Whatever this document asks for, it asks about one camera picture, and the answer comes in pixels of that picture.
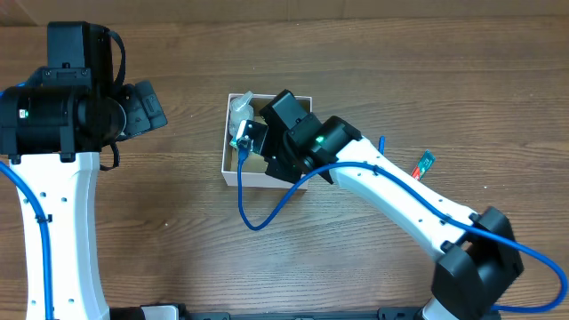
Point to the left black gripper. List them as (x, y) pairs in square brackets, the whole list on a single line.
[(128, 97)]

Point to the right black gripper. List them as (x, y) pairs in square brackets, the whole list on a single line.
[(283, 169)]

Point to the clear pump soap bottle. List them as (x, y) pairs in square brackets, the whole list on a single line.
[(240, 110)]

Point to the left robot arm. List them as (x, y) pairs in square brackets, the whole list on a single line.
[(53, 128)]

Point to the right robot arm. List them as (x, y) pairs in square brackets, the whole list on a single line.
[(471, 271)]

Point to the white cardboard box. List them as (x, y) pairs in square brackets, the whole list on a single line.
[(253, 175)]

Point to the blue disposable razor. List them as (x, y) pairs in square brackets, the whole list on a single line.
[(381, 146)]

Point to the Colgate toothpaste tube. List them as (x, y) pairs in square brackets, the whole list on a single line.
[(423, 165)]

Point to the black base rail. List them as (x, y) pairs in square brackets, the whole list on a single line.
[(289, 314)]

